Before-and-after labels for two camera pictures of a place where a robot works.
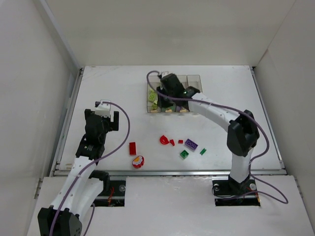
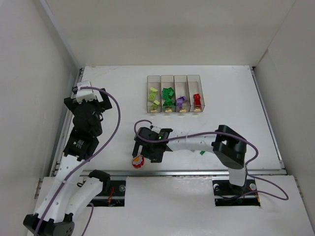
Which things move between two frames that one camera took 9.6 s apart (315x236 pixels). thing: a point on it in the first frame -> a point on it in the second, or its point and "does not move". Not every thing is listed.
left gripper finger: [114, 125] -> [106, 104]
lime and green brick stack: [154, 105] does not move
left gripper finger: [88, 113] -> [69, 102]
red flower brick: [138, 162] does not move
